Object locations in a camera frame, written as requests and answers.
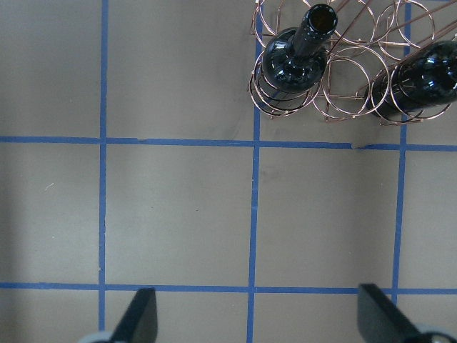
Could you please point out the copper wire wine basket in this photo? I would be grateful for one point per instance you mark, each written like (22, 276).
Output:
(363, 58)

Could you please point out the dark wine bottle left slot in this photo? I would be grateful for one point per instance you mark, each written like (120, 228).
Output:
(295, 59)

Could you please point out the dark wine bottle right slot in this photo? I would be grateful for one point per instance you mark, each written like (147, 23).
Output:
(424, 79)

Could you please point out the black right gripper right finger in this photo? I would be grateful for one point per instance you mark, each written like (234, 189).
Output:
(379, 320)

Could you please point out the dark wine bottle slot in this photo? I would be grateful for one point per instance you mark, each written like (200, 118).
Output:
(424, 79)
(295, 59)

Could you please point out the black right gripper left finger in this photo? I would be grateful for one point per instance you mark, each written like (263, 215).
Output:
(140, 321)

